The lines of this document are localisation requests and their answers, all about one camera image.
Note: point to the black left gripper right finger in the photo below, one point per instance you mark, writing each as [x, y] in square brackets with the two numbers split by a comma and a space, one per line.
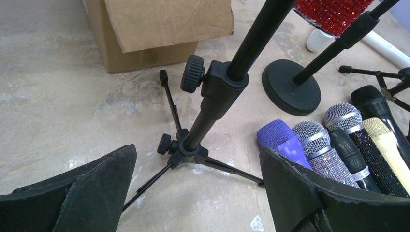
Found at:
[303, 201]

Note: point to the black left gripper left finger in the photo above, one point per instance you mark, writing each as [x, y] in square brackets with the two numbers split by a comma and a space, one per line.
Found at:
[88, 198]

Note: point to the silver rhinestone microphone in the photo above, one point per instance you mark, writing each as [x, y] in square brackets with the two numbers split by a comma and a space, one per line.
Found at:
[324, 159]

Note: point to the purple plastic microphone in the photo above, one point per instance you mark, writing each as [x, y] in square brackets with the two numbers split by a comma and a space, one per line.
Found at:
[278, 136]

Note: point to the black microphone with silver band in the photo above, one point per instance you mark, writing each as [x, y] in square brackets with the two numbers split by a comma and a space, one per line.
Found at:
[353, 159]

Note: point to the black glitter microphone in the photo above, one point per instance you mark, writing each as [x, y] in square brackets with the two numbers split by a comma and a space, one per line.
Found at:
[347, 117]

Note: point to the cream plastic microphone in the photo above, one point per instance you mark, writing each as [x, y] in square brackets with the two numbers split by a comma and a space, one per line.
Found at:
[386, 143]

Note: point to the black round-base desk mic stand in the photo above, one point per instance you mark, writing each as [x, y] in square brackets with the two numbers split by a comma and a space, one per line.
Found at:
[292, 87]

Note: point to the plain black microphone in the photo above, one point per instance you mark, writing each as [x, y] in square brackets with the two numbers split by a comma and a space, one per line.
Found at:
[371, 103]

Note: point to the brown cardboard box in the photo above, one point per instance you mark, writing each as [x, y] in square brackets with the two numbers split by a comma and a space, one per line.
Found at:
[137, 34]

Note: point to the red glitter microphone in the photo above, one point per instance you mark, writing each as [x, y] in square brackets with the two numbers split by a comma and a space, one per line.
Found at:
[332, 17]

